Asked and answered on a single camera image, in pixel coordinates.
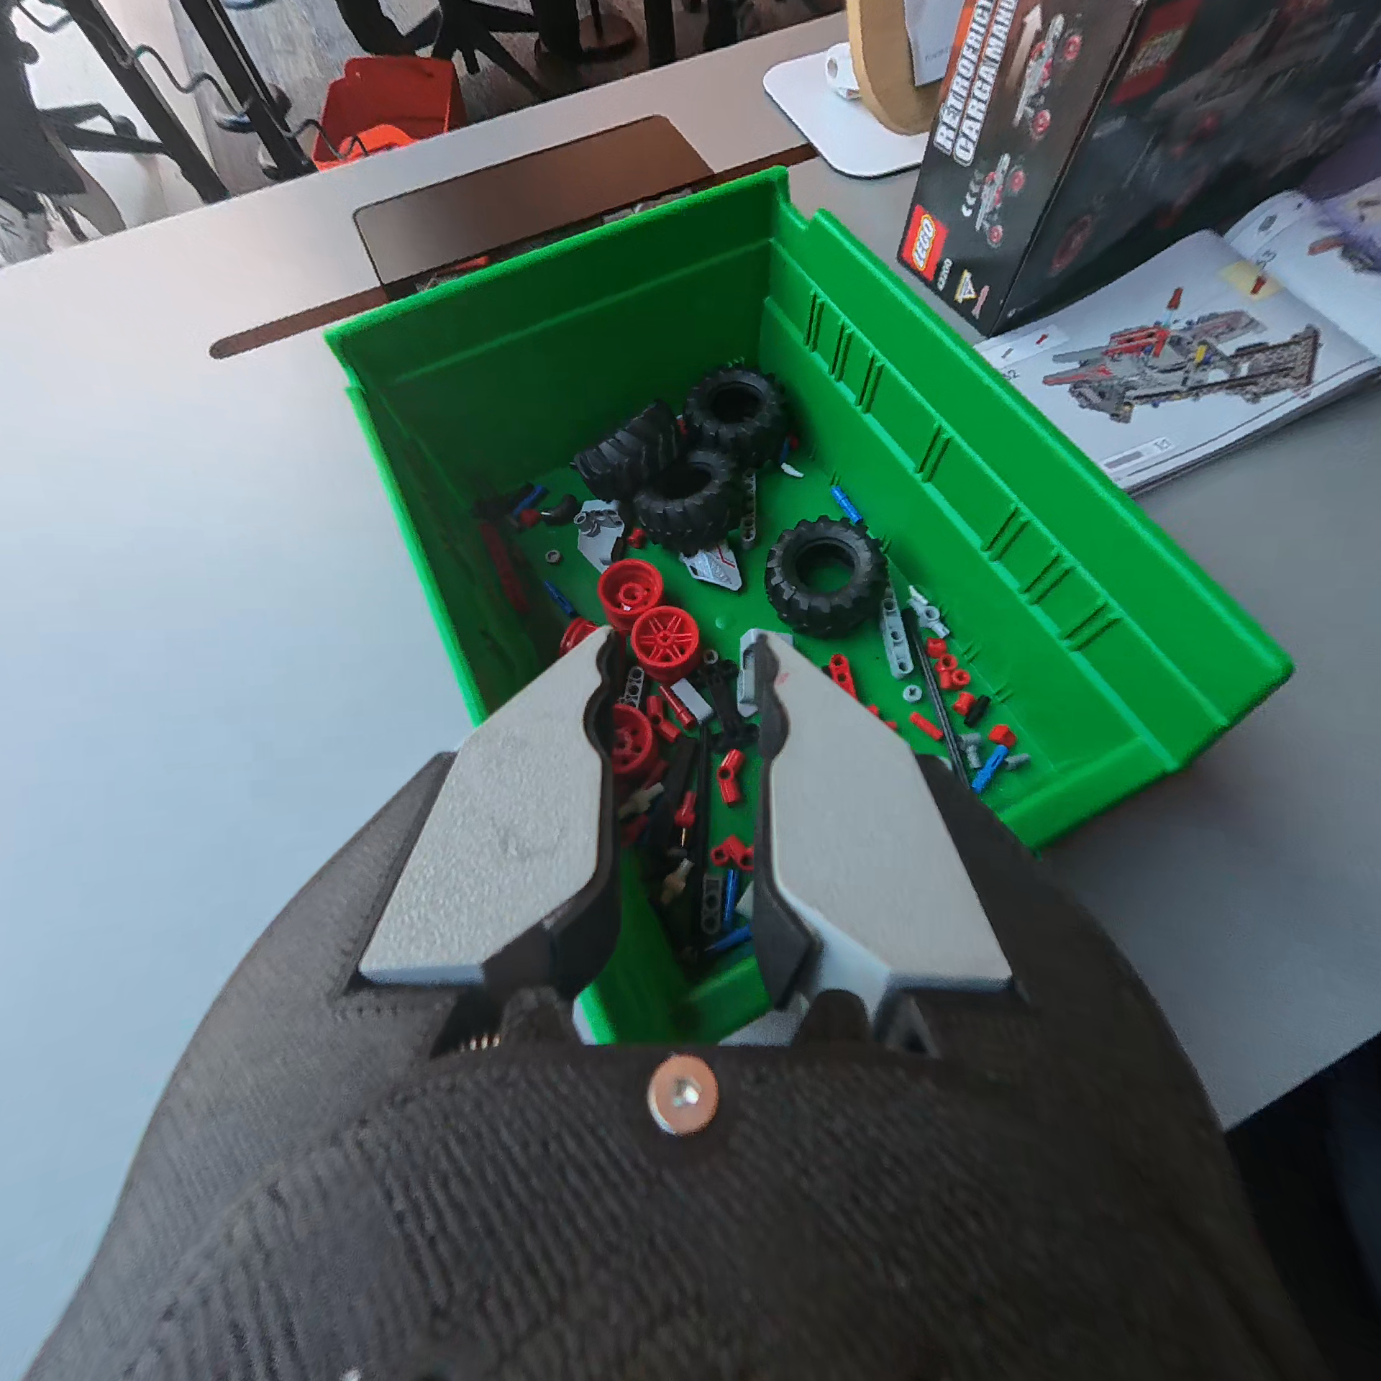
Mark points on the orange plastic crate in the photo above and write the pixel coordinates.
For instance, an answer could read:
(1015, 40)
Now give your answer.
(389, 103)

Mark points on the pile of small lego pieces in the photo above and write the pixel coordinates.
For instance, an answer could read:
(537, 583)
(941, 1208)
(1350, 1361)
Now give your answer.
(939, 670)

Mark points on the white flat stand base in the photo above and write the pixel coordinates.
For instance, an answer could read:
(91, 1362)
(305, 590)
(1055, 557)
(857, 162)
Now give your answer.
(852, 146)

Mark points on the lego instruction booklet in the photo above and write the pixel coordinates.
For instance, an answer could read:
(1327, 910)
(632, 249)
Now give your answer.
(1209, 356)

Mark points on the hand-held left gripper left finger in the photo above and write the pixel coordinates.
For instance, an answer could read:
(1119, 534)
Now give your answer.
(507, 843)

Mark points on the red lego wheel rim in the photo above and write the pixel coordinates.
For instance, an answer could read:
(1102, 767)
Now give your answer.
(670, 645)
(632, 746)
(576, 637)
(629, 591)

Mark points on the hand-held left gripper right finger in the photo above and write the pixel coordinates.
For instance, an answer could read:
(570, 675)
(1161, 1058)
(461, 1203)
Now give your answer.
(864, 853)

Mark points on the green plastic bin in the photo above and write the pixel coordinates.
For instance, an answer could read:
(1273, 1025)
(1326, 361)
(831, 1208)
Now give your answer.
(604, 313)

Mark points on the black metal table legs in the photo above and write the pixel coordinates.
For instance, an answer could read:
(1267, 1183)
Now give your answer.
(232, 98)

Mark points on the cardboard display board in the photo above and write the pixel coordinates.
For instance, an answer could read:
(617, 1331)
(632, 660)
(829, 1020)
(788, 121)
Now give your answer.
(895, 77)

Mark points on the black lego tyre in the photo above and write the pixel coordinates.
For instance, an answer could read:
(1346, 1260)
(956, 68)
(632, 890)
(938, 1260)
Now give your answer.
(620, 453)
(660, 524)
(788, 594)
(755, 427)

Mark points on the black lego set box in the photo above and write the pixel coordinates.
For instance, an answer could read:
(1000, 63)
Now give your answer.
(1091, 162)

